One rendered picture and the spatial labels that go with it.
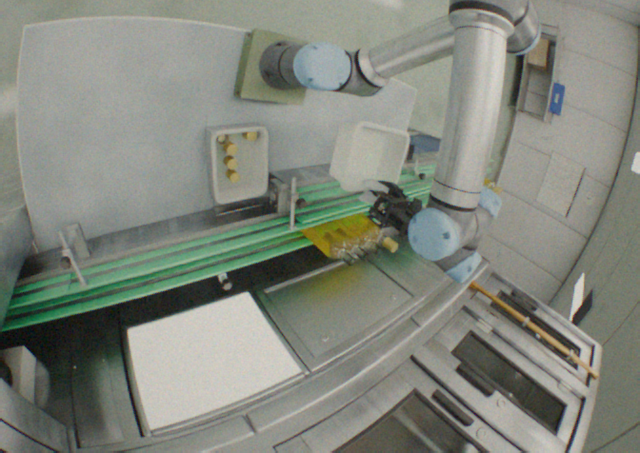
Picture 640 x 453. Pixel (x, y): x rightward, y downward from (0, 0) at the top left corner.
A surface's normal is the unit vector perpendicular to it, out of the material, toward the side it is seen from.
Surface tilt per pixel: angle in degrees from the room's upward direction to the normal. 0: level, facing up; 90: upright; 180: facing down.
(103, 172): 0
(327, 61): 9
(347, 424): 90
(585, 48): 90
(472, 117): 67
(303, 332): 90
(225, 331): 90
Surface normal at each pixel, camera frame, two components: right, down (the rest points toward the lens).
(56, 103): 0.58, 0.44
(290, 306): 0.10, -0.87
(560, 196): -0.81, 0.22
